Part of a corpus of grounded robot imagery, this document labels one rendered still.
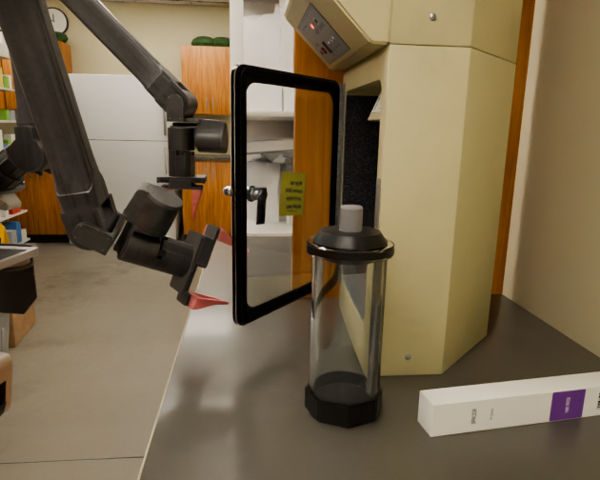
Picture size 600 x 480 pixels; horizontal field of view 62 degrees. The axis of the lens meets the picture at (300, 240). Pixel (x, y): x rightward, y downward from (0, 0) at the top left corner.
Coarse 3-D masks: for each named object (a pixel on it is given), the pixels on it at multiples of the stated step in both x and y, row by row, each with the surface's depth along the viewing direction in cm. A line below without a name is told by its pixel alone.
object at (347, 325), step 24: (312, 240) 62; (312, 264) 62; (336, 264) 58; (360, 264) 58; (384, 264) 60; (312, 288) 62; (336, 288) 59; (360, 288) 59; (384, 288) 61; (312, 312) 63; (336, 312) 60; (360, 312) 59; (312, 336) 63; (336, 336) 60; (360, 336) 60; (312, 360) 64; (336, 360) 61; (360, 360) 61; (312, 384) 64; (336, 384) 61; (360, 384) 62
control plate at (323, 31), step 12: (312, 12) 75; (300, 24) 86; (312, 24) 80; (324, 24) 75; (312, 36) 86; (324, 36) 80; (336, 36) 75; (324, 48) 86; (336, 48) 80; (348, 48) 74
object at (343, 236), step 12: (348, 216) 60; (360, 216) 60; (324, 228) 63; (336, 228) 63; (348, 228) 60; (360, 228) 61; (372, 228) 63; (324, 240) 59; (336, 240) 58; (348, 240) 58; (360, 240) 58; (372, 240) 59; (384, 240) 60
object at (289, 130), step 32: (256, 96) 75; (288, 96) 82; (320, 96) 90; (256, 128) 76; (288, 128) 83; (320, 128) 92; (256, 160) 78; (288, 160) 85; (320, 160) 93; (288, 192) 86; (320, 192) 95; (288, 224) 87; (320, 224) 96; (256, 256) 81; (288, 256) 89; (256, 288) 82; (288, 288) 90
